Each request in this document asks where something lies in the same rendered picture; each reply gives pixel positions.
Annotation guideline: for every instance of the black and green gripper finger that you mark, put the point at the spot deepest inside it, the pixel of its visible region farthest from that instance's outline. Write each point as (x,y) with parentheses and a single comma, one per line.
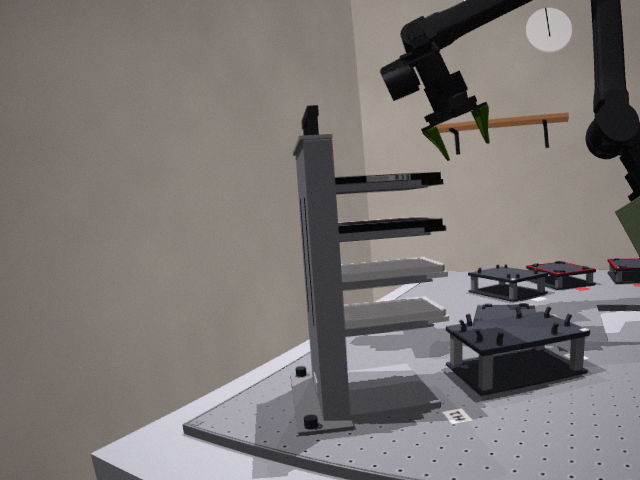
(481,120)
(433,134)

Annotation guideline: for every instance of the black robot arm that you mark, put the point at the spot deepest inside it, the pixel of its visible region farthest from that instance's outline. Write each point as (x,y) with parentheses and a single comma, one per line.
(615,125)

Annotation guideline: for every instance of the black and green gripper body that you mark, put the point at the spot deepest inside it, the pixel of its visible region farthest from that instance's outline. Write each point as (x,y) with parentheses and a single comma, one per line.
(441,116)

